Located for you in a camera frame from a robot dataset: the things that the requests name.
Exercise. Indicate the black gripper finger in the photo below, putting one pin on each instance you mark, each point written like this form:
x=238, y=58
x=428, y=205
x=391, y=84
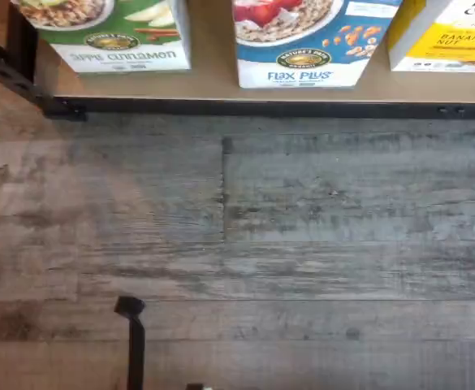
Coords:
x=194, y=387

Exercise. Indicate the blue white flax plus box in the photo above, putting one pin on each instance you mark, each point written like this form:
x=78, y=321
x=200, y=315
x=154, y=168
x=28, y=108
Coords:
x=302, y=77

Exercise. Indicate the green apple cinnamon oatmeal box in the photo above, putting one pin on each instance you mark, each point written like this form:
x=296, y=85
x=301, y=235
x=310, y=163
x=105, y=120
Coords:
x=119, y=57

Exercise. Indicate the yellow white banana nut box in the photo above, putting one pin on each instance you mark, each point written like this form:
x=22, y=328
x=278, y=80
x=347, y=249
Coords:
x=456, y=44

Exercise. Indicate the black floor tape hooked end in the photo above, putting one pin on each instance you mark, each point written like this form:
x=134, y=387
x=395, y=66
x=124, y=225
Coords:
x=136, y=357

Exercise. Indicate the black metal shelving unit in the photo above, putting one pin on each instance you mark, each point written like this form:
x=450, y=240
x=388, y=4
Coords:
x=261, y=107

